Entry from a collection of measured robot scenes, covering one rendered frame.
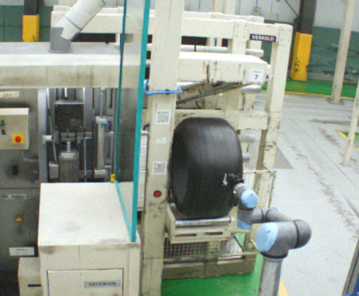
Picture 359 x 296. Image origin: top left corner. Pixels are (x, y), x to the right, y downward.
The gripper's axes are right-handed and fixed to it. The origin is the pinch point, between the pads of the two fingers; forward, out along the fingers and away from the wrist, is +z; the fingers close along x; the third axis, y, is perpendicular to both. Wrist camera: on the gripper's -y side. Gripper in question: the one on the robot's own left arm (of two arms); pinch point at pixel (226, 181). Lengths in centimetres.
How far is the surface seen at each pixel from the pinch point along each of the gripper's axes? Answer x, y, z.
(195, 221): 10.0, -29.6, 17.7
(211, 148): 7.2, 16.2, 7.0
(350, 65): -654, 25, 842
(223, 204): -1.7, -14.8, 4.6
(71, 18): 80, 82, 40
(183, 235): 16.1, -39.1, 19.6
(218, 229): -3.9, -34.7, 16.1
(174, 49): 28, 67, 13
